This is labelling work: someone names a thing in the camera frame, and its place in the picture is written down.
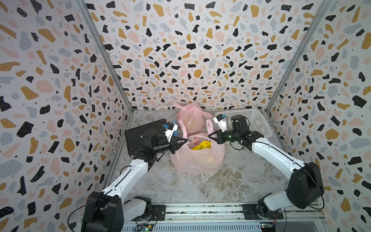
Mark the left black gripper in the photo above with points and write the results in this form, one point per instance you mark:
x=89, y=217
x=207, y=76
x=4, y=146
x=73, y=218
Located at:
x=174, y=146

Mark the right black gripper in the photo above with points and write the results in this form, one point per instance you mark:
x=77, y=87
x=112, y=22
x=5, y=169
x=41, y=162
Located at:
x=219, y=139

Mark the yellow banana bunch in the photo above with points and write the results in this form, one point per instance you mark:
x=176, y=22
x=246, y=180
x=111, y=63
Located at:
x=203, y=145

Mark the pink plastic bag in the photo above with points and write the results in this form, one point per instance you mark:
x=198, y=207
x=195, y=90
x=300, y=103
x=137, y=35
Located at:
x=203, y=161
x=192, y=116

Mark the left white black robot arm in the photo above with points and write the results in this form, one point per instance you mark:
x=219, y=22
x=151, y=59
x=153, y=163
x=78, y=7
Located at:
x=109, y=210

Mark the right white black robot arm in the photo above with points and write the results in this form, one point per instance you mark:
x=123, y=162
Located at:
x=305, y=182

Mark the light blue cylinder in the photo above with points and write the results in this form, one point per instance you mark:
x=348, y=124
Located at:
x=175, y=132

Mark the white plastic basket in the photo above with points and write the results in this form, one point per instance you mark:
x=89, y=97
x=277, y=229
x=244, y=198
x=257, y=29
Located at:
x=257, y=121

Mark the black flat case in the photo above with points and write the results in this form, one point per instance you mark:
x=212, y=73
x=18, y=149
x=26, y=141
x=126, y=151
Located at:
x=134, y=136

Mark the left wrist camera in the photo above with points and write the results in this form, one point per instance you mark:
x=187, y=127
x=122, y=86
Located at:
x=169, y=130

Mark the aluminium front rail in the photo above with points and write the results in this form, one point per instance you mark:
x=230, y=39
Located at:
x=222, y=217

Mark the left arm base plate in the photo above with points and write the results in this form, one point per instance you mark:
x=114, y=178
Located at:
x=145, y=213

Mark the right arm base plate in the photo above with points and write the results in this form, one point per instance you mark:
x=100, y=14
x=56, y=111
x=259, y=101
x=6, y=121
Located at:
x=258, y=211

